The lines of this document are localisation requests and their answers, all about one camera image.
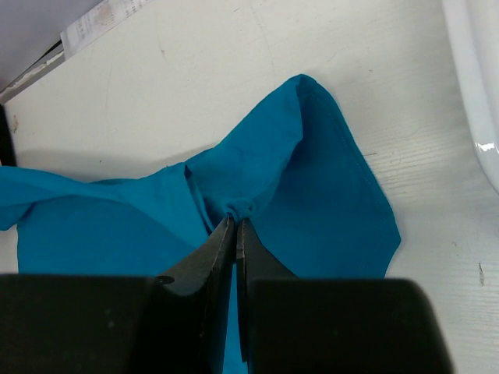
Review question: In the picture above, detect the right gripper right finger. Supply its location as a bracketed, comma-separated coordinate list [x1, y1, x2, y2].
[236, 220, 454, 373]

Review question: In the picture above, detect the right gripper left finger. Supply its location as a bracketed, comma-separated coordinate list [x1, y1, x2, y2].
[1, 218, 235, 373]

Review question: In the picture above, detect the blue t shirt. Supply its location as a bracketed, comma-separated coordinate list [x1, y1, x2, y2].
[0, 73, 402, 374]

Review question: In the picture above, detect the white paper label strip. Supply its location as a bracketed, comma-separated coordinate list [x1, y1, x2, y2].
[61, 0, 150, 59]

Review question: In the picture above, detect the white plastic basket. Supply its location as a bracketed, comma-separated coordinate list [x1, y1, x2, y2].
[442, 0, 498, 189]

